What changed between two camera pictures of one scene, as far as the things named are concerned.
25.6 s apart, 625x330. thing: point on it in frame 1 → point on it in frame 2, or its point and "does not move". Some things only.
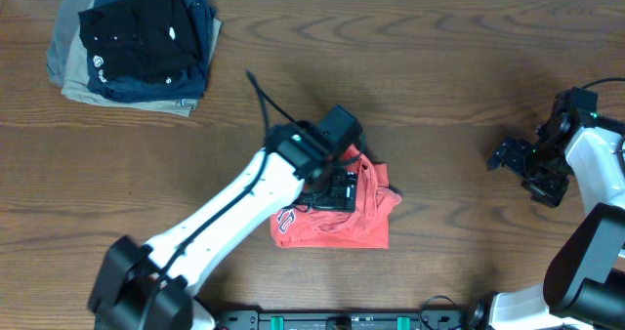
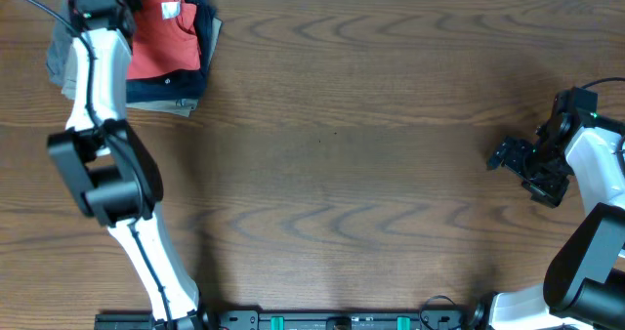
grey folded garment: [73, 6] does not move
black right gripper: [519, 159] does not move
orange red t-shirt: [365, 227] → [166, 36]
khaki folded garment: [77, 83] does not move
